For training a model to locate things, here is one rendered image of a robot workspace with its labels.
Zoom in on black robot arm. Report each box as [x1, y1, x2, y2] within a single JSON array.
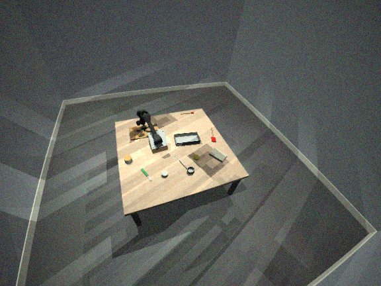
[[136, 110, 163, 145]]

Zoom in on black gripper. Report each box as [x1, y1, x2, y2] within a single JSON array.
[[140, 120, 147, 131]]

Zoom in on grey saucepan with long handle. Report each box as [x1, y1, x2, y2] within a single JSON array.
[[175, 156, 194, 175]]

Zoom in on grey rectangular roasting tin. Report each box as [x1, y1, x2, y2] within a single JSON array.
[[174, 132, 200, 146]]

